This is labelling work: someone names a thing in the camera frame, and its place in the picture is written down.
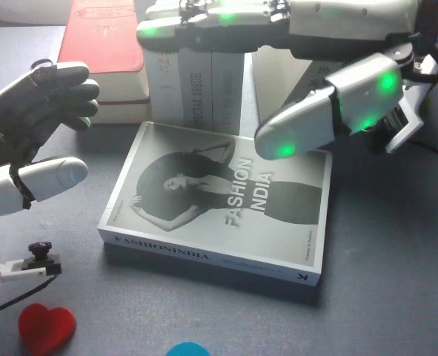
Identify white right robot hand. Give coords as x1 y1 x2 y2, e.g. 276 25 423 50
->
0 61 101 218

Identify red hardcover book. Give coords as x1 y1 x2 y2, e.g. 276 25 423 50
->
57 0 152 105
88 99 153 125

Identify white book printed made in china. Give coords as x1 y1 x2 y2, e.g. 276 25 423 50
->
210 50 245 136

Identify red heart toy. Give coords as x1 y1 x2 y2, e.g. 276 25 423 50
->
17 303 78 356

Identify blue round toy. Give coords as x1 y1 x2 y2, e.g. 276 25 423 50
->
165 341 211 356

